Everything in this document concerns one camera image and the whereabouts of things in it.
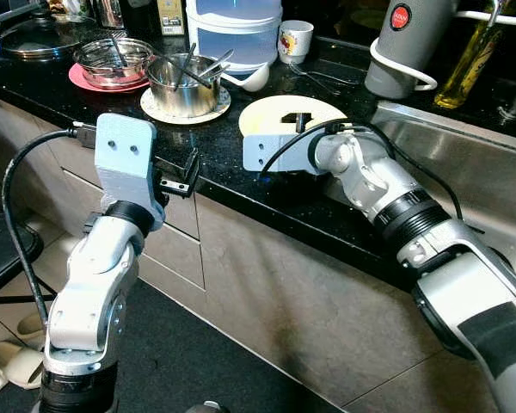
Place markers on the grey thermos red button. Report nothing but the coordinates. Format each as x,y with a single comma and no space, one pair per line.
404,52

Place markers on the round white plate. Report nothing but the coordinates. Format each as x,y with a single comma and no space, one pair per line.
155,107

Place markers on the glass pan lid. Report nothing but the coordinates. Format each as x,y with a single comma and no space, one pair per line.
39,39

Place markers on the round yellow plate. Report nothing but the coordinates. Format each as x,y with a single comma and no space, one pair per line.
267,116

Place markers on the black chopstick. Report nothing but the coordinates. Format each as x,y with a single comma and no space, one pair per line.
185,64
187,73

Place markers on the beige slipper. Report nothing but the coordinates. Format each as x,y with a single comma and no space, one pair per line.
13,366
30,325

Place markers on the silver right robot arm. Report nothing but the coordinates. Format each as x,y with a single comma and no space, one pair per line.
464,292

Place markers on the yellow carton box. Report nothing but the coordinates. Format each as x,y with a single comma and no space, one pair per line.
170,15

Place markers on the white ceramic ladle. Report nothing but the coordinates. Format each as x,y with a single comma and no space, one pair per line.
251,79

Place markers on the yellow oil bottle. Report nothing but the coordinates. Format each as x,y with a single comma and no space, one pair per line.
464,73

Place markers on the steel canister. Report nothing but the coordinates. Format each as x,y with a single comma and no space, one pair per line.
109,12

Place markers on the round pink plate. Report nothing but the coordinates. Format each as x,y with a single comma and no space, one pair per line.
82,82

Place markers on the tall steel pot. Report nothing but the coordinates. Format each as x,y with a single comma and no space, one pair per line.
181,101

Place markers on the shallow shiny steel bowl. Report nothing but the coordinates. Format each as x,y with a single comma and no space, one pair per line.
112,73

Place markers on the black stool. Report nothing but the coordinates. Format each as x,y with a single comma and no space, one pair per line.
4,249

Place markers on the white printed mug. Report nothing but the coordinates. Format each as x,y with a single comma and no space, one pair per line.
295,41

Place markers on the black floor mat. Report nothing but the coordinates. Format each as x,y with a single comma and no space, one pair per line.
198,370

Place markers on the stainless steel sink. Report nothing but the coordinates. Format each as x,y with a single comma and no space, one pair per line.
482,172

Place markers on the steel spoon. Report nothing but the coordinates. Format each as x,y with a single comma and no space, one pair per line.
217,64

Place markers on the grey kitchen cabinet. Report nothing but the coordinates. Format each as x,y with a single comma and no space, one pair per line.
284,292

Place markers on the white faucet spout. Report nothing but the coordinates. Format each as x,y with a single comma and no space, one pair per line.
507,17

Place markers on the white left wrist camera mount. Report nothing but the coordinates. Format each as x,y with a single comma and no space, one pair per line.
125,163

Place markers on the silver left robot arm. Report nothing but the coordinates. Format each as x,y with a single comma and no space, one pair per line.
90,301

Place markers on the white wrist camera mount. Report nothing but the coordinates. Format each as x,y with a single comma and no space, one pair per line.
271,153
125,163

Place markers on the white blue stacked container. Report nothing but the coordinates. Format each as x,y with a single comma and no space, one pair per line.
232,39

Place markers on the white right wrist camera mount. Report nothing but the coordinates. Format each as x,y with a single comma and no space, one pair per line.
271,153

